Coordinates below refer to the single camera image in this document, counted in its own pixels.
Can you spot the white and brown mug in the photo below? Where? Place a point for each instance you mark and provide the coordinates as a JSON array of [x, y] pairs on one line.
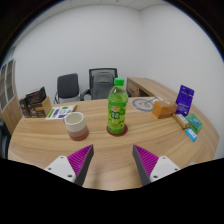
[[76, 128]]

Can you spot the wooden side desk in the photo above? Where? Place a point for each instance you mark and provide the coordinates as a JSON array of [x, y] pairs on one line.
[[146, 86]]

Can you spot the green packet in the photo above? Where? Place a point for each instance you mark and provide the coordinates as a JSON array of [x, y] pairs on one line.
[[194, 122]]

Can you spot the wooden shelf cabinet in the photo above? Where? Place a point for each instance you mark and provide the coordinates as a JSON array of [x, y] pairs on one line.
[[10, 100]]

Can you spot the small blue packet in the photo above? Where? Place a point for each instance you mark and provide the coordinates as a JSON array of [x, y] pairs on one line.
[[191, 134]]

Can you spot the grey mesh office chair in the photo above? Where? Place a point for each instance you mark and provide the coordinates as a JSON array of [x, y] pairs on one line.
[[101, 85]]

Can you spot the brown and black cardboard box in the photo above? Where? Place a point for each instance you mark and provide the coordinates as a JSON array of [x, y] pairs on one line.
[[35, 105]]

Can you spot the black office chair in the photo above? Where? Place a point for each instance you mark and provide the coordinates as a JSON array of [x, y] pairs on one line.
[[68, 86]]

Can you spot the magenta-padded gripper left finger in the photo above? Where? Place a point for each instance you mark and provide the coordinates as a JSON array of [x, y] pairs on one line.
[[66, 165]]

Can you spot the orange cardboard box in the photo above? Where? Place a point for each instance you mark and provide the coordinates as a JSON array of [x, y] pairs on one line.
[[165, 109]]

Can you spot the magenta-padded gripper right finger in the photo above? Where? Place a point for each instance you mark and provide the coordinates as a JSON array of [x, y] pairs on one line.
[[156, 166]]

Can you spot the green drink bottle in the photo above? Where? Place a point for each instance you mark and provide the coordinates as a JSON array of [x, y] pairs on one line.
[[117, 110]]

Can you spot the purple standing pouch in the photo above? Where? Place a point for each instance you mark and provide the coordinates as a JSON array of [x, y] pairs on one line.
[[185, 100]]

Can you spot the flat round red coaster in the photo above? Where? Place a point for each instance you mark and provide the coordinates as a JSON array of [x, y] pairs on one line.
[[125, 131]]

